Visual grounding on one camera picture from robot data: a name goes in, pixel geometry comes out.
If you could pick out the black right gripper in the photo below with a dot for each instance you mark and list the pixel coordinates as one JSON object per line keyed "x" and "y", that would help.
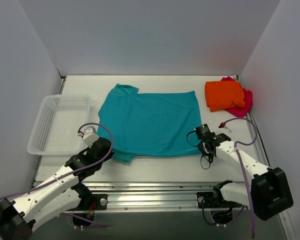
{"x": 207, "y": 146}

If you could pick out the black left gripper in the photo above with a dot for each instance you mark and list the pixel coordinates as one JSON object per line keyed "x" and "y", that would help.
{"x": 106, "y": 149}

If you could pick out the teal t shirt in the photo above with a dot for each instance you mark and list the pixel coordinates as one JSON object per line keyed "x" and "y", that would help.
{"x": 149, "y": 124}

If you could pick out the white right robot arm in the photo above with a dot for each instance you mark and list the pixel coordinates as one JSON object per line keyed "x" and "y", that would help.
{"x": 266, "y": 190}

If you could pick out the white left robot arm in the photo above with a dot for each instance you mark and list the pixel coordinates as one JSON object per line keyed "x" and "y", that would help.
{"x": 12, "y": 224}

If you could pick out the pink folded t shirt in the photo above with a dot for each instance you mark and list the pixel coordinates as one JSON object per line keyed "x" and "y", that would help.
{"x": 241, "y": 110}

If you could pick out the white plastic basket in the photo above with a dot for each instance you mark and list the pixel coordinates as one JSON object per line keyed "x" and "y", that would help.
{"x": 54, "y": 132}

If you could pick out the orange folded t shirt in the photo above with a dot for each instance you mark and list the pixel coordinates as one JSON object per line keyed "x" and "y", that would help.
{"x": 211, "y": 95}

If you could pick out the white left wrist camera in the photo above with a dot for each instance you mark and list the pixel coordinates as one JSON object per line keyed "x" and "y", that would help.
{"x": 89, "y": 135}

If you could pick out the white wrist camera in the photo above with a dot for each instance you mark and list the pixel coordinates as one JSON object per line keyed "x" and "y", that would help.
{"x": 224, "y": 128}
{"x": 89, "y": 135}

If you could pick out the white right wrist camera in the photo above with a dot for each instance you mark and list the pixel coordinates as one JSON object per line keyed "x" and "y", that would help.
{"x": 224, "y": 128}

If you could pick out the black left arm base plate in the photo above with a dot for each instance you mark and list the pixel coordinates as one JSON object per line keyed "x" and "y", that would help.
{"x": 100, "y": 202}

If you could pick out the aluminium right side rail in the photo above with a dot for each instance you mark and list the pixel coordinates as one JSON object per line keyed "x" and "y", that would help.
{"x": 258, "y": 144}

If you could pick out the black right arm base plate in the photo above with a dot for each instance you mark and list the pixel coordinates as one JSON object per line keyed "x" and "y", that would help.
{"x": 206, "y": 200}

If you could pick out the aluminium front rail frame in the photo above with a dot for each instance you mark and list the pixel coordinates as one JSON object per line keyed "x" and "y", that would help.
{"x": 150, "y": 197}

